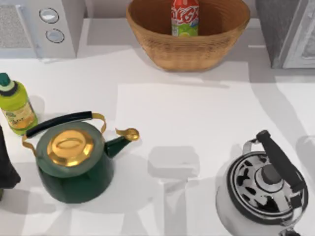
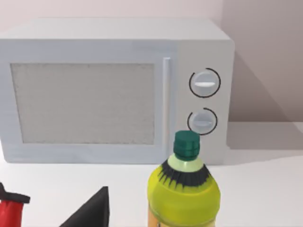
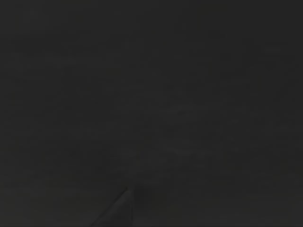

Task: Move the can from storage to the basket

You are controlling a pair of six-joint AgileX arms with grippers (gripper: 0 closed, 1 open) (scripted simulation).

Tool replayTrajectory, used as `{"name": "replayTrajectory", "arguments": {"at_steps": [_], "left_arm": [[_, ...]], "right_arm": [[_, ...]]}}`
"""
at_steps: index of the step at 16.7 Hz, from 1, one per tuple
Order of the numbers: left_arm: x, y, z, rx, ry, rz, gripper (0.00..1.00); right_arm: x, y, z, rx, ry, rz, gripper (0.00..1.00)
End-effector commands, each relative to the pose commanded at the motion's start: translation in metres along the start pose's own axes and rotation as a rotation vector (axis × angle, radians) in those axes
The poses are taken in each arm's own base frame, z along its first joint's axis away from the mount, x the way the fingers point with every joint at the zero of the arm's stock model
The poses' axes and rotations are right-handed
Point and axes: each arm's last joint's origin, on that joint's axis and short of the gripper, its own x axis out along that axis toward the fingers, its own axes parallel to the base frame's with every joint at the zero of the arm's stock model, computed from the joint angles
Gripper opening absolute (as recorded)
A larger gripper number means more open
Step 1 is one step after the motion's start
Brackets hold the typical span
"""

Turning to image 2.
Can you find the yellow bottle with green cap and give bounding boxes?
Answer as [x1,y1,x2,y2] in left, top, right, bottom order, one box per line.
[147,130,222,227]

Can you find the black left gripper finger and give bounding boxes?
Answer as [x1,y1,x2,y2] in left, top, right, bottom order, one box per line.
[58,186,110,227]

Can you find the pale microwave door handle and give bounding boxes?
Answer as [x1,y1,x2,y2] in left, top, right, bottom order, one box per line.
[162,56,171,145]

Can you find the large pale microwave knob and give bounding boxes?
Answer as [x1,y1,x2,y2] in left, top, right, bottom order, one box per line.
[188,67,222,97]

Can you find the small pale microwave knob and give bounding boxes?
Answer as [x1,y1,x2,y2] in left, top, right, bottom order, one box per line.
[187,107,218,136]

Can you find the pale microwave oven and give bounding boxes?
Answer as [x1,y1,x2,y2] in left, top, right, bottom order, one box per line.
[0,18,235,166]

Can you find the microwave door with window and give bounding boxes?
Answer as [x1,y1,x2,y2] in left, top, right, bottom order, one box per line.
[0,44,178,165]

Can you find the red and black bottle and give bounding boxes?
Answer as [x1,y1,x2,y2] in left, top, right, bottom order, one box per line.
[0,182,31,227]

